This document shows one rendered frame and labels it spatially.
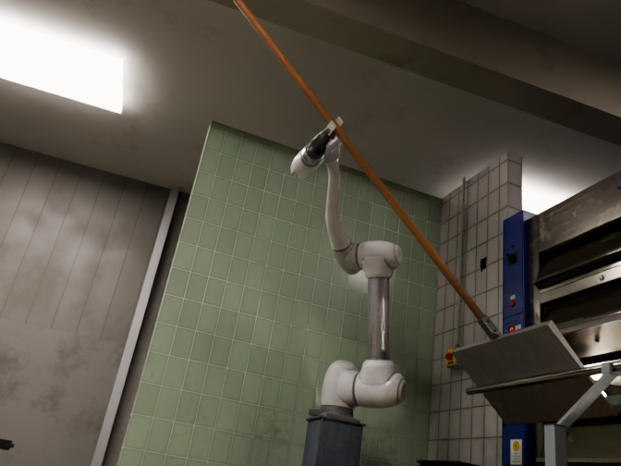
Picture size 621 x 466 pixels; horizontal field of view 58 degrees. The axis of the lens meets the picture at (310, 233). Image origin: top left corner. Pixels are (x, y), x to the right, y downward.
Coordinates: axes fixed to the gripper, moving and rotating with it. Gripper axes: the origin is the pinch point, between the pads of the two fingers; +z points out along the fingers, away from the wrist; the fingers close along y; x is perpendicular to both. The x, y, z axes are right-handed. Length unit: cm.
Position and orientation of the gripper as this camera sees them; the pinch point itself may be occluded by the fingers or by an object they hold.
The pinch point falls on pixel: (334, 126)
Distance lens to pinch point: 220.0
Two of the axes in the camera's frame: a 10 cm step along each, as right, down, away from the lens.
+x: -6.0, -8.0, 0.7
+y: -7.2, 5.0, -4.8
